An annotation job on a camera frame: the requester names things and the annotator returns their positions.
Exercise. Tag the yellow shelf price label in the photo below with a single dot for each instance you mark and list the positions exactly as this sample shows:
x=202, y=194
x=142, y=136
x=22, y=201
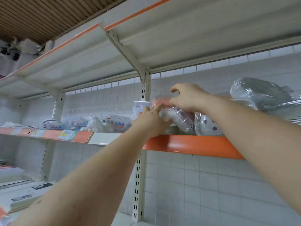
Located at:
x=66, y=135
x=37, y=133

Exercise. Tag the person's left hand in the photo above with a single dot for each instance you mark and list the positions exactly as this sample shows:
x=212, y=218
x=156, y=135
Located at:
x=150, y=123

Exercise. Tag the soap dishes shelf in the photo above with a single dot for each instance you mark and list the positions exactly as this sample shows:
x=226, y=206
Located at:
x=261, y=94

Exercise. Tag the orange metal store shelving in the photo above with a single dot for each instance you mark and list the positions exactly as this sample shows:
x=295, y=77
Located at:
x=197, y=144

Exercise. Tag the person's right hand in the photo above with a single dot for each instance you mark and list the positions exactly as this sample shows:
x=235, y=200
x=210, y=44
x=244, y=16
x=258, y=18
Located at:
x=190, y=97

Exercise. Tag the pink soap dish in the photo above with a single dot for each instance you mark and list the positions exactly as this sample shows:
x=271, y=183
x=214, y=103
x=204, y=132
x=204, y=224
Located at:
x=161, y=98

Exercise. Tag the person's right forearm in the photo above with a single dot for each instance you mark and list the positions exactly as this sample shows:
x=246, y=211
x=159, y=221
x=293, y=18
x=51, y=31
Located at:
x=254, y=134

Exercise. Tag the white flat carton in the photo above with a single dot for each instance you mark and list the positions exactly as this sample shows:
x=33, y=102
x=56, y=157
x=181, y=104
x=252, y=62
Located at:
x=26, y=195

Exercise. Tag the person's left forearm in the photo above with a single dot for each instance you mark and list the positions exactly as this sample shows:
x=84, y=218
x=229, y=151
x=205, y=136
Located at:
x=94, y=186

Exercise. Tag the white ceiling mounted device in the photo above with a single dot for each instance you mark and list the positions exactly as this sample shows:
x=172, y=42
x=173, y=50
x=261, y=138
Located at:
x=30, y=47

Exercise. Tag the tall white wrapped container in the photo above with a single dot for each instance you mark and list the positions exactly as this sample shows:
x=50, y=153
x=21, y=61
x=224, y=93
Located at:
x=140, y=109

